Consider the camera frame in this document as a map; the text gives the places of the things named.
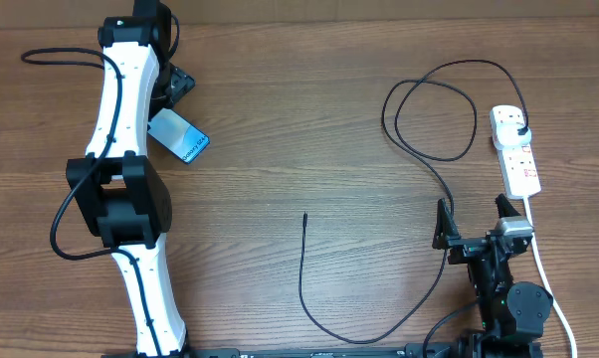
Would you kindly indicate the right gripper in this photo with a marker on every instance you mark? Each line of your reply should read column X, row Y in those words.
column 465, row 247

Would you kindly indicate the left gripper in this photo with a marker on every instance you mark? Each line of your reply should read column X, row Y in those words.
column 182, row 82

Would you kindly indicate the Samsung Galaxy smartphone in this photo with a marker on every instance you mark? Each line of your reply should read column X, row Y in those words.
column 178, row 135

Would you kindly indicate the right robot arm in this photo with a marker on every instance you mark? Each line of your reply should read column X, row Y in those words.
column 513, row 313

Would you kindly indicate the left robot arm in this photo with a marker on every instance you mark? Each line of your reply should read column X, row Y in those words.
column 121, row 196

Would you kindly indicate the white charger plug adapter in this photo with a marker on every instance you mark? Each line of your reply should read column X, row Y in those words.
column 509, row 135

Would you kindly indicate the white power strip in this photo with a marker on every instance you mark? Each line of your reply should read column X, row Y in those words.
column 518, row 168

